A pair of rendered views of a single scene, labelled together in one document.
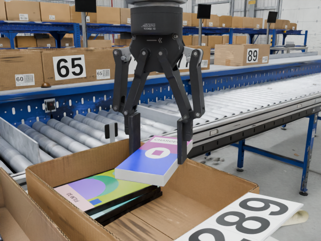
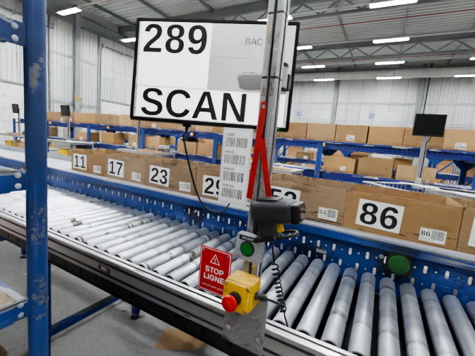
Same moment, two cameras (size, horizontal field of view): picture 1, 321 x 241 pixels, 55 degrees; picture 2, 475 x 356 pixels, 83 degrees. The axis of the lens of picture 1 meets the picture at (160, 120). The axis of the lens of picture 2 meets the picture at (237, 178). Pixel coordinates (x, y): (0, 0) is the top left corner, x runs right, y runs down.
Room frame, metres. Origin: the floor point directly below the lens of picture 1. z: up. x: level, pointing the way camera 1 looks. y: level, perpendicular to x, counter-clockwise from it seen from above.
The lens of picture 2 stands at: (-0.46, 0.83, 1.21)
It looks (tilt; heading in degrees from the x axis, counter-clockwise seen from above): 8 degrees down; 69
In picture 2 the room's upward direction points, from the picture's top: 5 degrees clockwise
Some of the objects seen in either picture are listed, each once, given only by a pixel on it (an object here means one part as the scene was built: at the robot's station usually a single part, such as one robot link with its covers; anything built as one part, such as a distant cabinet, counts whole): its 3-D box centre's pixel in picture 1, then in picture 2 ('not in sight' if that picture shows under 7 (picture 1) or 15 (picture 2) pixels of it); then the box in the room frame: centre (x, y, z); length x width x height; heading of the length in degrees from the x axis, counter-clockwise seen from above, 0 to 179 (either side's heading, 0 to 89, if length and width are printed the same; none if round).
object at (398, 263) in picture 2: not in sight; (399, 265); (0.47, 1.50, 0.81); 0.07 x 0.01 x 0.07; 131
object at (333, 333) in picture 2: not in sight; (342, 301); (0.19, 1.47, 0.72); 0.52 x 0.05 x 0.05; 41
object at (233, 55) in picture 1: (241, 54); not in sight; (2.68, -0.70, 0.96); 0.39 x 0.29 x 0.17; 131
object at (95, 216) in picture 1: (109, 194); not in sight; (0.61, 0.11, 0.78); 0.19 x 0.14 x 0.02; 137
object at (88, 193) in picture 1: (104, 188); not in sight; (0.61, 0.12, 0.79); 0.19 x 0.14 x 0.02; 131
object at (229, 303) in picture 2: not in sight; (232, 301); (-0.24, 1.38, 0.84); 0.04 x 0.04 x 0.04; 41
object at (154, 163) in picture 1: (158, 156); not in sight; (0.47, 0.00, 0.92); 0.16 x 0.07 x 0.02; 160
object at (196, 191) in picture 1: (135, 198); not in sight; (0.55, 0.05, 0.80); 0.38 x 0.28 x 0.10; 44
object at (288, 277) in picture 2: not in sight; (285, 282); (0.06, 1.61, 0.72); 0.52 x 0.05 x 0.05; 41
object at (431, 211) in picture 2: not in sight; (395, 212); (0.62, 1.67, 0.96); 0.39 x 0.29 x 0.17; 131
